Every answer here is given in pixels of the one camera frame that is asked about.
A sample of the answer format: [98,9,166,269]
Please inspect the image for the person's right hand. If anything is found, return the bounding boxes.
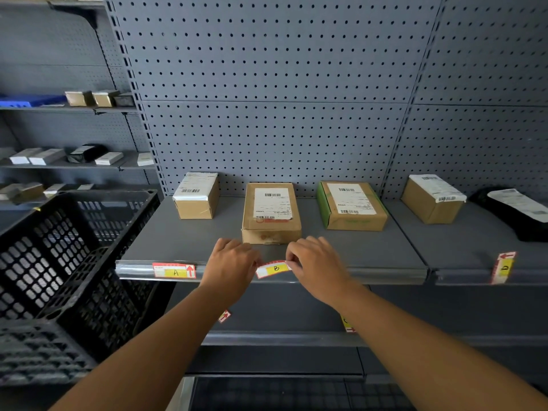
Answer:
[285,236,360,305]

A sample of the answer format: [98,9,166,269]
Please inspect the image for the person's left hand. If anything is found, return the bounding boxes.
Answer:
[200,238,263,303]

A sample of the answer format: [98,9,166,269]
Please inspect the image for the red yellow shelf label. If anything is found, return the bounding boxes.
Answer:
[255,260,293,280]
[152,263,197,280]
[491,251,517,285]

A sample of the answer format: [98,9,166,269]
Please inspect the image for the person's right forearm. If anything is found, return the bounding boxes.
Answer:
[325,281,548,411]

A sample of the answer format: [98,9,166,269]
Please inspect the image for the person's left forearm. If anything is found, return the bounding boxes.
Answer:
[49,286,239,411]

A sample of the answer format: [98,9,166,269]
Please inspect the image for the grey metal shelf board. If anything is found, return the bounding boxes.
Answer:
[384,198,548,287]
[115,196,429,285]

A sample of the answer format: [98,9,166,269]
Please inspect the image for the long flat cardboard box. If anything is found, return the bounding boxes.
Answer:
[241,182,303,245]

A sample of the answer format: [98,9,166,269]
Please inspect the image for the grey lower shelf board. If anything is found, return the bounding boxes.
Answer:
[200,329,548,348]

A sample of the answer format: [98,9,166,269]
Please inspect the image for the green-edged cardboard box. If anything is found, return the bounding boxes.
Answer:
[316,180,389,232]

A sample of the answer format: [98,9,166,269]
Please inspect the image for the small tall cardboard box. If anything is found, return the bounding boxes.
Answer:
[172,172,221,220]

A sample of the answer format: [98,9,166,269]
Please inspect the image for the cardboard box with wrapped label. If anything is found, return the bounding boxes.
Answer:
[401,174,468,225]

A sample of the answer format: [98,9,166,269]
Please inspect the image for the grey pegboard back panel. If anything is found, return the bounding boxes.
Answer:
[381,0,548,202]
[105,0,446,198]

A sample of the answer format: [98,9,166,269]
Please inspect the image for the black plastic crate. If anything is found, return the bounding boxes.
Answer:
[0,190,162,388]

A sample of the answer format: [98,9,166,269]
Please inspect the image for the small black parcel bag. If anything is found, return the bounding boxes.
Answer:
[66,144,108,164]

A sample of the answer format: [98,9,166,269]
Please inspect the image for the beige small box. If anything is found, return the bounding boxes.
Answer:
[92,90,121,108]
[65,90,95,108]

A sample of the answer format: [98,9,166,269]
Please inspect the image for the brown flat box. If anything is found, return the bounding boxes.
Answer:
[13,182,45,202]

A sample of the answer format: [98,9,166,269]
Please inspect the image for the blue flat box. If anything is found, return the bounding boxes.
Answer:
[0,94,68,108]

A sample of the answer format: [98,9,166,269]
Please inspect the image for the grey side shelf unit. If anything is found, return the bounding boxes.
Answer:
[0,0,161,236]

